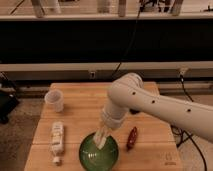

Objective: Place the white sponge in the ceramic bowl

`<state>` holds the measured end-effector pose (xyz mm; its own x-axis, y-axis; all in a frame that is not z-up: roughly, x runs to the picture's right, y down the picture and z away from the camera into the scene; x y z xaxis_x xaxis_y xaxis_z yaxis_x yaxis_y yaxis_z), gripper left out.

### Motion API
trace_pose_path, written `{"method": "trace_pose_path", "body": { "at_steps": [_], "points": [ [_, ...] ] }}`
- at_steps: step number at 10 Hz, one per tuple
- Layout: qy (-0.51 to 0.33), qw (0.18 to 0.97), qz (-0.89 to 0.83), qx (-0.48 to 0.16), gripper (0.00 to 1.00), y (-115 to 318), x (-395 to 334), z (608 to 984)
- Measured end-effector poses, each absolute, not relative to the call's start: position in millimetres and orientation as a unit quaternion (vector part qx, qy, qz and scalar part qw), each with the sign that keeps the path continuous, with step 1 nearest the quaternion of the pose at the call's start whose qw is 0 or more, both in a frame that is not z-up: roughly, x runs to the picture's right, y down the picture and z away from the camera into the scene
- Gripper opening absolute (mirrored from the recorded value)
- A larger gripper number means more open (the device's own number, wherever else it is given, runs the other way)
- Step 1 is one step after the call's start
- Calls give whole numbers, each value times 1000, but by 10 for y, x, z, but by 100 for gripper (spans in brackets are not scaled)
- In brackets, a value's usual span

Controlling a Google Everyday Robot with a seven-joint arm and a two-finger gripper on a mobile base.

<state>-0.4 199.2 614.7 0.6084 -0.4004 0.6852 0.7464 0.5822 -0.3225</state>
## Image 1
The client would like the white plastic bottle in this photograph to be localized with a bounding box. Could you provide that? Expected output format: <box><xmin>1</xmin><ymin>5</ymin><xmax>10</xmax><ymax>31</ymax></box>
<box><xmin>50</xmin><ymin>122</ymin><xmax>64</xmax><ymax>166</ymax></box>

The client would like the red oblong object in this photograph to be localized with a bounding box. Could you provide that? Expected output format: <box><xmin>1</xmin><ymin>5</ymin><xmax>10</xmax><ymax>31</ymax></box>
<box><xmin>126</xmin><ymin>127</ymin><xmax>138</xmax><ymax>150</ymax></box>

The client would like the green ceramic bowl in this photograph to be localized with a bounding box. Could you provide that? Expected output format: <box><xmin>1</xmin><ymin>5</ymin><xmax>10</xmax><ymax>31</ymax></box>
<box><xmin>79</xmin><ymin>133</ymin><xmax>119</xmax><ymax>171</ymax></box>

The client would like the black hanging cable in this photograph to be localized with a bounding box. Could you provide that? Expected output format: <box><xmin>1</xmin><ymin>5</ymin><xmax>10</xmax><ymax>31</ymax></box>
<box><xmin>110</xmin><ymin>0</ymin><xmax>143</xmax><ymax>78</ymax></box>

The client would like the black floor cable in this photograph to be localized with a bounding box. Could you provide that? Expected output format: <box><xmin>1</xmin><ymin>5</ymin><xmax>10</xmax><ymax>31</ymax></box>
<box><xmin>170</xmin><ymin>73</ymin><xmax>208</xmax><ymax>171</ymax></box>

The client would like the black object at left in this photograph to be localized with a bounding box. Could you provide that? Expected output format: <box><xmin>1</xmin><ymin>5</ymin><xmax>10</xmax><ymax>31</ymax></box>
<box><xmin>0</xmin><ymin>91</ymin><xmax>19</xmax><ymax>124</ymax></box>

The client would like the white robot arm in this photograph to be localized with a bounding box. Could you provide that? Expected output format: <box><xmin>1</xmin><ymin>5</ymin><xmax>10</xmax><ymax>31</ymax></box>
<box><xmin>101</xmin><ymin>73</ymin><xmax>213</xmax><ymax>143</ymax></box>

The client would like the wooden table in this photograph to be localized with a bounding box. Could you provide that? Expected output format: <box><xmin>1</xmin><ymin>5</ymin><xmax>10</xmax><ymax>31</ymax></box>
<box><xmin>23</xmin><ymin>81</ymin><xmax>184</xmax><ymax>171</ymax></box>

